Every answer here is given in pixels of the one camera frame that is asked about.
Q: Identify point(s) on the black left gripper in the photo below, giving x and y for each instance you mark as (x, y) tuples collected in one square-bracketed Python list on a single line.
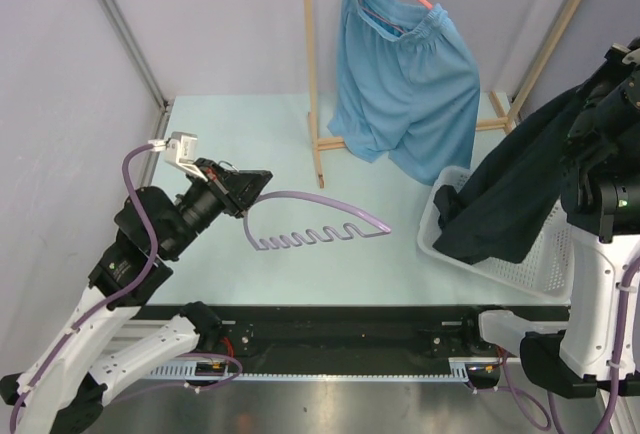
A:
[(238, 190)]

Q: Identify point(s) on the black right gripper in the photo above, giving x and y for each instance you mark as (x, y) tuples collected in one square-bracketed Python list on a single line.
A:
[(623, 60)]

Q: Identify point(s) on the dark navy shorts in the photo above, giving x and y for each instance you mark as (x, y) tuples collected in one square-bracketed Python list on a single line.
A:
[(501, 208)]

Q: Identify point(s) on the light blue shorts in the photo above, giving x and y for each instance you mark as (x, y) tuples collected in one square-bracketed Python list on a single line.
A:
[(413, 97)]

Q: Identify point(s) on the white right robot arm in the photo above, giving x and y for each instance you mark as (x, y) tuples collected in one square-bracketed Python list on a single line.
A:
[(592, 350)]

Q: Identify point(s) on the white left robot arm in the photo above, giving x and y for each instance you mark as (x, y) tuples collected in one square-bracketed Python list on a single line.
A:
[(66, 390)]

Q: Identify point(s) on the wooden clothes rack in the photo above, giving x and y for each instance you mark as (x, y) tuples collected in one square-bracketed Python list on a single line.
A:
[(504, 36)]

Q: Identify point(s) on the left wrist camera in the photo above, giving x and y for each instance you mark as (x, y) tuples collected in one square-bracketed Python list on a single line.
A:
[(179, 149)]

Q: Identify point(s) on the aluminium frame post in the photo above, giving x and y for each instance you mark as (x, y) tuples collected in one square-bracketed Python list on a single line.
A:
[(127, 38)]

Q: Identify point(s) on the white cable duct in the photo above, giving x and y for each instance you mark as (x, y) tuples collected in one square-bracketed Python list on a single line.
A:
[(203, 372)]

